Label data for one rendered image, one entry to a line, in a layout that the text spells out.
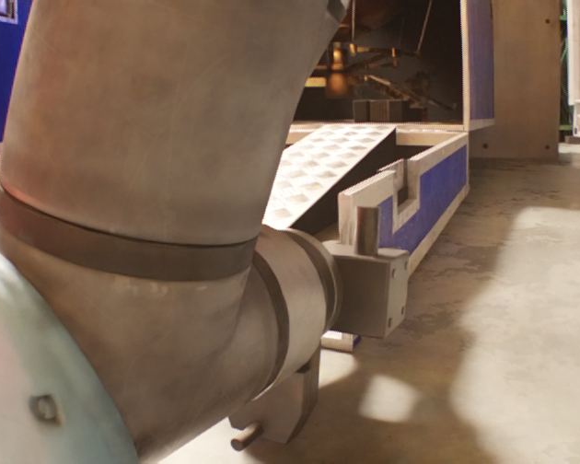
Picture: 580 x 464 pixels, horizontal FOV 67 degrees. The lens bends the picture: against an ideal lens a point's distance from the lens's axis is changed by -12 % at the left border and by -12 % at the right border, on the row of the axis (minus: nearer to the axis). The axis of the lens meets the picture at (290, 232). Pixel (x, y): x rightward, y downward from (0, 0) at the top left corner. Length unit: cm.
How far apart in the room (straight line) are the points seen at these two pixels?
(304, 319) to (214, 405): 7
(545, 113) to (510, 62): 30
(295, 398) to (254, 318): 11
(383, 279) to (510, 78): 219
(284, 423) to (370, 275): 10
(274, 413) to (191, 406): 14
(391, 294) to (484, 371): 15
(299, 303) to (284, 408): 9
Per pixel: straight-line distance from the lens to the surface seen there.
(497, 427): 35
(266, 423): 31
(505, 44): 245
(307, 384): 29
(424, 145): 117
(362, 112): 135
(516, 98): 244
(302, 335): 23
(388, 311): 29
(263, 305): 20
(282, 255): 23
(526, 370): 43
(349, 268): 29
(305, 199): 74
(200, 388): 16
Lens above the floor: 20
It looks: 14 degrees down
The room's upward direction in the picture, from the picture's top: 2 degrees counter-clockwise
